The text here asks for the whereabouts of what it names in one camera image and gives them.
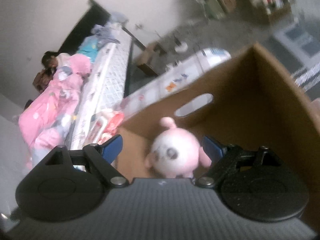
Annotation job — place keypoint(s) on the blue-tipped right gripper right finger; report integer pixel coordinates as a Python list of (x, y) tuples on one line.
[(215, 153)]

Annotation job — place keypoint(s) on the pink wet wipes pack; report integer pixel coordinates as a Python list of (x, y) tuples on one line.
[(104, 127)]

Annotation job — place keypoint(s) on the pink grey duvet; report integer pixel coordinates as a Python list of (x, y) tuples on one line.
[(46, 122)]

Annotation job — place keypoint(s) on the brown cardboard box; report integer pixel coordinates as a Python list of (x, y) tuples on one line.
[(249, 100)]

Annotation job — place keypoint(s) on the cardboard boxes in corner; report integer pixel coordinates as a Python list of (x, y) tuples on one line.
[(218, 9)]

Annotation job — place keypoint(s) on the pink round plush doll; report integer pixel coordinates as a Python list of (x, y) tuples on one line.
[(176, 152)]

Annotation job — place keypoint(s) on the black headboard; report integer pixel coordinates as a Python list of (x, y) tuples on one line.
[(96, 14)]

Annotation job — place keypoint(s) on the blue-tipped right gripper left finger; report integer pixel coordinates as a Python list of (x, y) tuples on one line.
[(110, 149)]

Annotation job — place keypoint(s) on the person lying in bed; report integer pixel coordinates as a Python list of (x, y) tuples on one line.
[(52, 60)]

